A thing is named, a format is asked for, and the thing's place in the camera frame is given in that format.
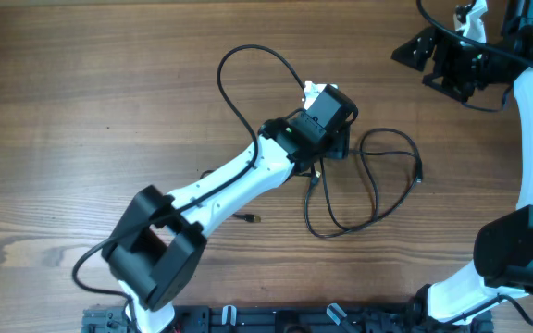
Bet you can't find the black USB cable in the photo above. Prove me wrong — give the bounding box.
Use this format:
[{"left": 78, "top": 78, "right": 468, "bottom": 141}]
[
  {"left": 303, "top": 128, "right": 425, "bottom": 240},
  {"left": 199, "top": 168, "right": 263, "bottom": 224}
]

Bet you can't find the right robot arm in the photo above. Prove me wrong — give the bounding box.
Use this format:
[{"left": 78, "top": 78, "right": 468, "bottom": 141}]
[{"left": 391, "top": 0, "right": 533, "bottom": 330}]

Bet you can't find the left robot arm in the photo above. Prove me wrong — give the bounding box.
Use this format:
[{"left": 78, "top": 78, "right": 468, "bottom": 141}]
[{"left": 102, "top": 84, "right": 358, "bottom": 332}]

